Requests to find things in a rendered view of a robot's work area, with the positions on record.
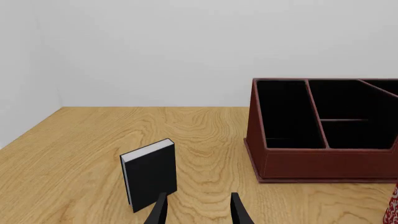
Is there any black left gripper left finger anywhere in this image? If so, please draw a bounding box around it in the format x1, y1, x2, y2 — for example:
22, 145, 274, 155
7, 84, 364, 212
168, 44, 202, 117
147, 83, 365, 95
143, 192, 169, 224

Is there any black book with white pages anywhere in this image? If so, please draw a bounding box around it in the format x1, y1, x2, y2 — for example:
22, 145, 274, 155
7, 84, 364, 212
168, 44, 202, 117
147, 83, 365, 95
119, 138, 178, 213

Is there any red-brown desk caddy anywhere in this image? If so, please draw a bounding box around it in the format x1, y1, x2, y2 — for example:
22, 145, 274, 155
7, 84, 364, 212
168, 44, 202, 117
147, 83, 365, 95
243, 77, 398, 184

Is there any red and white patterned mug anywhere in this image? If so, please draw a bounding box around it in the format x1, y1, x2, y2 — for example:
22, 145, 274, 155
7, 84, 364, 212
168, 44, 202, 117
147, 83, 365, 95
382, 183, 398, 224

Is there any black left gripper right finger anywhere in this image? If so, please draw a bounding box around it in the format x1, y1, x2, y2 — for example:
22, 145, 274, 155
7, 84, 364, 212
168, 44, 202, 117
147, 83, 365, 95
230, 192, 255, 224

